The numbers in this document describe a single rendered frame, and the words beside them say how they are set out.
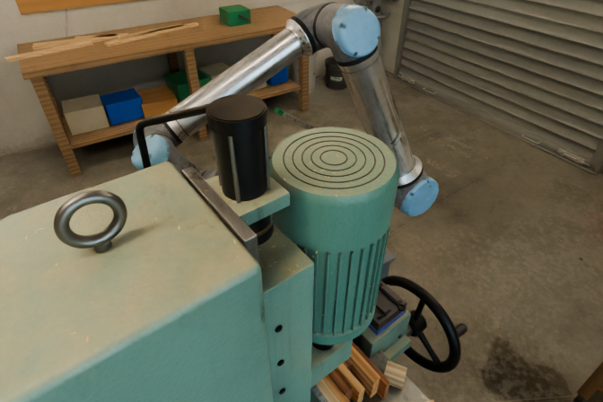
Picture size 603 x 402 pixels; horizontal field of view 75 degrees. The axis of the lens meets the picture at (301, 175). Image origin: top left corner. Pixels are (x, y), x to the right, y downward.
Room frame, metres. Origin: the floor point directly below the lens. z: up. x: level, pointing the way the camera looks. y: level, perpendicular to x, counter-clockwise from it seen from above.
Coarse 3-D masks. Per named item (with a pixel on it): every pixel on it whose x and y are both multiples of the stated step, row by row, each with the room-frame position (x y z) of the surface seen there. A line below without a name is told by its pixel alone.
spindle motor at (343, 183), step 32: (320, 128) 0.51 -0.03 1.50; (288, 160) 0.43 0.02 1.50; (320, 160) 0.43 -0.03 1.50; (352, 160) 0.43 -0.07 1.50; (384, 160) 0.43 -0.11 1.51; (320, 192) 0.36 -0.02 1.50; (352, 192) 0.36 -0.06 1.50; (384, 192) 0.37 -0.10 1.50; (288, 224) 0.37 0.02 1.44; (320, 224) 0.35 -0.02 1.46; (352, 224) 0.35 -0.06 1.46; (384, 224) 0.38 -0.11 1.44; (320, 256) 0.36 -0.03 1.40; (352, 256) 0.35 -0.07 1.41; (384, 256) 0.40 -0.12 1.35; (320, 288) 0.36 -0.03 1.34; (352, 288) 0.36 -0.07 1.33; (320, 320) 0.36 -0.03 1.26; (352, 320) 0.36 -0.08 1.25
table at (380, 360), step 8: (400, 344) 0.55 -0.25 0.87; (408, 344) 0.55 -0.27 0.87; (384, 352) 0.52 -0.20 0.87; (392, 352) 0.52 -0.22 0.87; (400, 352) 0.53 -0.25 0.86; (376, 360) 0.49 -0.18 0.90; (384, 360) 0.49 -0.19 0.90; (392, 360) 0.51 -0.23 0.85; (384, 368) 0.47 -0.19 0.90; (408, 384) 0.43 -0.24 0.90; (392, 392) 0.41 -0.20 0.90; (400, 392) 0.41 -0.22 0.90; (408, 392) 0.41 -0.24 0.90; (416, 392) 0.41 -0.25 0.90; (352, 400) 0.40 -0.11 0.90; (368, 400) 0.40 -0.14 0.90; (376, 400) 0.40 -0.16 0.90; (384, 400) 0.40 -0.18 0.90; (392, 400) 0.40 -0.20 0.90; (400, 400) 0.40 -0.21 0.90; (408, 400) 0.40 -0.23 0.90; (416, 400) 0.40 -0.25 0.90; (424, 400) 0.40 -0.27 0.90
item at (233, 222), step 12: (192, 168) 0.39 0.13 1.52; (192, 180) 0.37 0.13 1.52; (204, 180) 0.37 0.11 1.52; (204, 192) 0.34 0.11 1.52; (216, 192) 0.34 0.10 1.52; (216, 204) 0.32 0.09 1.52; (228, 216) 0.30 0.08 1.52; (240, 228) 0.29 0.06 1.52; (240, 240) 0.27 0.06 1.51; (252, 240) 0.27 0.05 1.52; (252, 252) 0.27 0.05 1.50
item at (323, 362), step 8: (344, 344) 0.43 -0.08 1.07; (312, 352) 0.41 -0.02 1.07; (320, 352) 0.41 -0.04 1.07; (328, 352) 0.41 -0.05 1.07; (336, 352) 0.41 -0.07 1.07; (344, 352) 0.43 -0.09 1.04; (312, 360) 0.39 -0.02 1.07; (320, 360) 0.39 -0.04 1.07; (328, 360) 0.40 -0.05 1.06; (336, 360) 0.41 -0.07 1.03; (344, 360) 0.43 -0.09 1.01; (312, 368) 0.38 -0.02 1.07; (320, 368) 0.39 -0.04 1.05; (328, 368) 0.40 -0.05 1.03; (312, 376) 0.38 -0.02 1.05; (320, 376) 0.39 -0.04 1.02; (312, 384) 0.38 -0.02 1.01
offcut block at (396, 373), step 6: (390, 366) 0.45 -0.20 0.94; (396, 366) 0.45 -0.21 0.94; (402, 366) 0.45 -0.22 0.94; (384, 372) 0.44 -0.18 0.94; (390, 372) 0.44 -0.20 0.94; (396, 372) 0.44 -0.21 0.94; (402, 372) 0.44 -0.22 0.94; (390, 378) 0.43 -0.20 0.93; (396, 378) 0.43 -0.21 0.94; (402, 378) 0.43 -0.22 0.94; (390, 384) 0.43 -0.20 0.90; (396, 384) 0.43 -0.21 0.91; (402, 384) 0.42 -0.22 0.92
